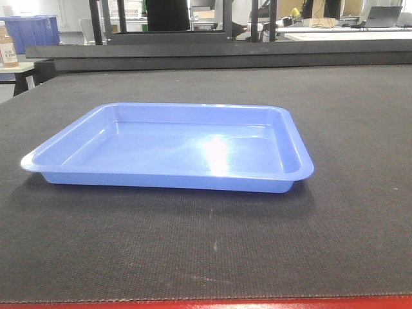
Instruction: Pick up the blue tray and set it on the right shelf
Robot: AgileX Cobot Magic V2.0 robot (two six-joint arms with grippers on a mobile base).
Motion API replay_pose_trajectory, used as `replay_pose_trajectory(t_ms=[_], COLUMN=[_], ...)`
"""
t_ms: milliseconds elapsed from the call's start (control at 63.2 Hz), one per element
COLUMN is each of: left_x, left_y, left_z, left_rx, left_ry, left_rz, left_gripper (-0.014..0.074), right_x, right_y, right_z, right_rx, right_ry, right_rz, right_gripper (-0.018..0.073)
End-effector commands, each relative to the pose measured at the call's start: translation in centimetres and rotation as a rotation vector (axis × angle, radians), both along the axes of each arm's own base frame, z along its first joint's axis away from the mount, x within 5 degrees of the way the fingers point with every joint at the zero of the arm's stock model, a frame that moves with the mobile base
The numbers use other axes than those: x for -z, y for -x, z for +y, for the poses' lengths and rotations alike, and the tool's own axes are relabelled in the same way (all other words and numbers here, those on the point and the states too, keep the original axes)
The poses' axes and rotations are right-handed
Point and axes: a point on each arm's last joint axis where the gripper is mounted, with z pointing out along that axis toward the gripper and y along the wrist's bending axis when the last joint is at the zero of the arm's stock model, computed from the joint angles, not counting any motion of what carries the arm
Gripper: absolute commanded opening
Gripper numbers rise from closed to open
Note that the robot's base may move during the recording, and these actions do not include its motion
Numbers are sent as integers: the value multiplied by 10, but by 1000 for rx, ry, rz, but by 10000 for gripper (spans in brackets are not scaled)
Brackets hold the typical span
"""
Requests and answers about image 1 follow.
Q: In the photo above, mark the blue plastic tray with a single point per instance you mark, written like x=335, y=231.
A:
x=177, y=145

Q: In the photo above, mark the black textured table mat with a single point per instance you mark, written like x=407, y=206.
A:
x=344, y=231

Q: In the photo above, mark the blue storage crate background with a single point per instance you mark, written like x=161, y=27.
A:
x=38, y=30

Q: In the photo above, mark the cardboard box with label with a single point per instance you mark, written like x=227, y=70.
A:
x=8, y=53

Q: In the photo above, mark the grey laptop on desk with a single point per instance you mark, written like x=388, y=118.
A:
x=380, y=17

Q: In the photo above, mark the black metal frame structure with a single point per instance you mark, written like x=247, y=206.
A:
x=168, y=23

